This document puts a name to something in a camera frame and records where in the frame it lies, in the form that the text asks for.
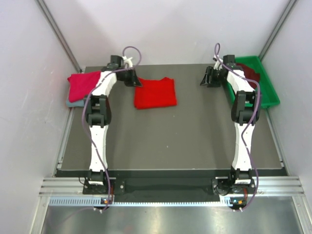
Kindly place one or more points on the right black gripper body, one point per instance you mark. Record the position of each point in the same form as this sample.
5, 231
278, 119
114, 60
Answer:
219, 78

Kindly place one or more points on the green plastic bin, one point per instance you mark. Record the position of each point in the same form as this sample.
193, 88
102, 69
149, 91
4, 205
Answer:
269, 95

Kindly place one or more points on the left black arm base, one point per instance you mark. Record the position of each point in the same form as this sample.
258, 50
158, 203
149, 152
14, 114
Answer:
117, 187

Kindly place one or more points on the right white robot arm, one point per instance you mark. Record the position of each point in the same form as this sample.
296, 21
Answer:
244, 114

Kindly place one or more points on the corner aluminium post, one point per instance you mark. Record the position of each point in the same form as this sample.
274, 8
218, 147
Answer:
59, 35
277, 27

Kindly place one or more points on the aluminium frame rail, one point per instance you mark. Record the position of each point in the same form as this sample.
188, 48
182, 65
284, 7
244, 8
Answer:
268, 186

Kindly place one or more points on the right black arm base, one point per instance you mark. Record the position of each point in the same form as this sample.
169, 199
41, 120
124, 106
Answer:
226, 186

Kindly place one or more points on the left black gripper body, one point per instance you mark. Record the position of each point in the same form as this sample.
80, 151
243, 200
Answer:
127, 76

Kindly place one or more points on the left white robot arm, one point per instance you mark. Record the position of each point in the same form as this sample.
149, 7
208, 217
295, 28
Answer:
98, 115

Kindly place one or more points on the bright red t-shirt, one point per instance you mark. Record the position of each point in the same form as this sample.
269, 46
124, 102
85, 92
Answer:
155, 93

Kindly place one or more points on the right corner aluminium post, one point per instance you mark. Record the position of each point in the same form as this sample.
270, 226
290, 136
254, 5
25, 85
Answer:
277, 27

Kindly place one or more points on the folded grey-blue t-shirt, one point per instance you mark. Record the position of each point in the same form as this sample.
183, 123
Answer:
79, 103

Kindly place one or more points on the slotted cable duct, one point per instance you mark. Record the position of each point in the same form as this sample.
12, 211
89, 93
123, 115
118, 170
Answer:
100, 202

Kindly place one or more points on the folded pink t-shirt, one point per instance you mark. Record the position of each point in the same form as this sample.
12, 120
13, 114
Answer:
82, 84

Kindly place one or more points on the dark red t-shirt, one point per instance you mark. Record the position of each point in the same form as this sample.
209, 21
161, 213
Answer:
250, 73

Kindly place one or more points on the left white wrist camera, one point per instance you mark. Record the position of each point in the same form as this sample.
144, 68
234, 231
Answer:
127, 62

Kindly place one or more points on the left corner aluminium post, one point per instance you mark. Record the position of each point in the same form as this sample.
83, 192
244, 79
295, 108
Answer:
59, 35

